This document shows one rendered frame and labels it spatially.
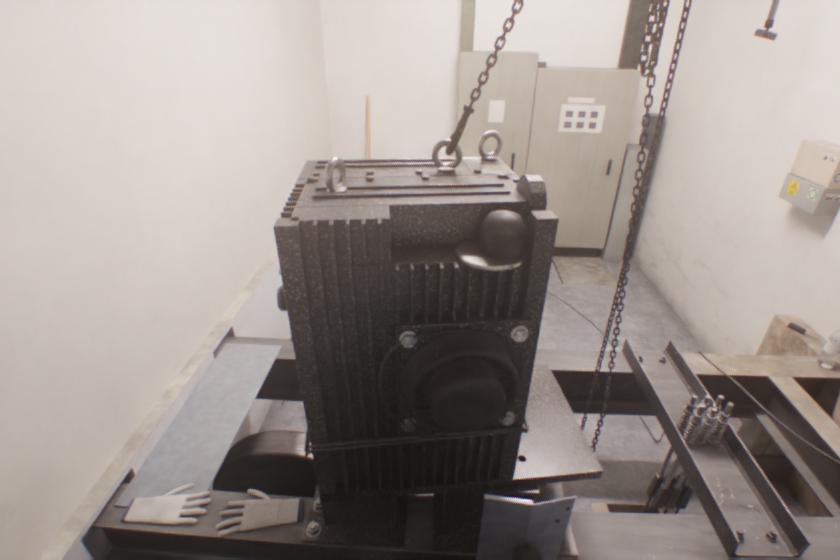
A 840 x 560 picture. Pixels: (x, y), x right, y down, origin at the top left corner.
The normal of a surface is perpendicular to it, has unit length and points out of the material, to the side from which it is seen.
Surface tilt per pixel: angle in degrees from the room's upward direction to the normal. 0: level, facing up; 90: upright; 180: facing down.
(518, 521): 90
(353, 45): 90
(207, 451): 0
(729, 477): 0
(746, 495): 0
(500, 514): 90
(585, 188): 90
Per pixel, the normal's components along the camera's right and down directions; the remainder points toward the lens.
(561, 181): -0.05, 0.49
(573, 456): 0.00, -0.87
